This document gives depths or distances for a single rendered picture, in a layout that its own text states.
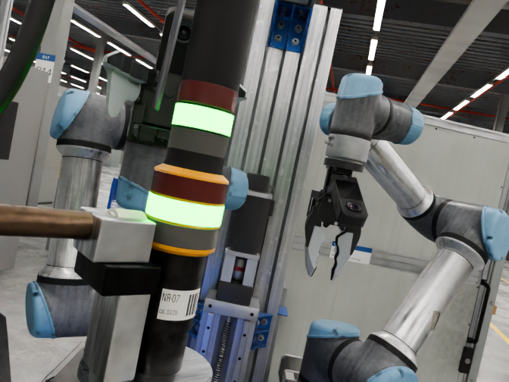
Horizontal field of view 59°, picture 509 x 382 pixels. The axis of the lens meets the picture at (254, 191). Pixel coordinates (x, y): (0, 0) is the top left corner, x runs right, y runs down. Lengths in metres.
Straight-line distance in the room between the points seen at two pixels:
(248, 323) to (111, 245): 0.92
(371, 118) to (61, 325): 0.74
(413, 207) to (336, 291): 1.15
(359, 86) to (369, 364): 0.55
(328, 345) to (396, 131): 0.49
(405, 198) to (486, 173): 1.36
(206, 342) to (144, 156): 0.60
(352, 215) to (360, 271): 1.53
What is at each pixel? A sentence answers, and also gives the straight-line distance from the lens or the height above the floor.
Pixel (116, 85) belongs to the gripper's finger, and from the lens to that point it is 0.47.
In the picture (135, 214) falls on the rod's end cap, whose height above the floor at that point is 1.55.
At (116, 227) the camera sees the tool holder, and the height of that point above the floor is 1.55.
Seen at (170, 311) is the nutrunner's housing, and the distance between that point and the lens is 0.26.
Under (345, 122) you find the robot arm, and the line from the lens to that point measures 0.79.
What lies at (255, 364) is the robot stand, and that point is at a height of 1.08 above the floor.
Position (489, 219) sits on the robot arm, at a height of 1.58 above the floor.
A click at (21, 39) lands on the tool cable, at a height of 1.62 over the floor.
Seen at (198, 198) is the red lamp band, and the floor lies 1.57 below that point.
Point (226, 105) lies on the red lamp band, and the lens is 0.25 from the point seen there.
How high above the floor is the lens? 1.59
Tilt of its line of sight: 3 degrees down
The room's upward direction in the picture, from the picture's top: 12 degrees clockwise
